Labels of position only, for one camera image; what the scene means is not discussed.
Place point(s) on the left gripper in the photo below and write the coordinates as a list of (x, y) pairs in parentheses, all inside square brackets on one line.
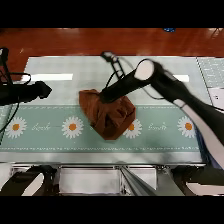
[(42, 90)]

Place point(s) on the brown T-shirt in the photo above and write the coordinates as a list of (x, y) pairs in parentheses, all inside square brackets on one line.
[(106, 116)]

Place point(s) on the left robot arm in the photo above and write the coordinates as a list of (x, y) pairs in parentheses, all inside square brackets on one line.
[(16, 92)]

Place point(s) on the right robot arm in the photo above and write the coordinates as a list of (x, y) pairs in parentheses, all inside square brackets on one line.
[(173, 88)]

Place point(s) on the silver frame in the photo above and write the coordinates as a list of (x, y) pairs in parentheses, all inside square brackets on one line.
[(135, 184)]

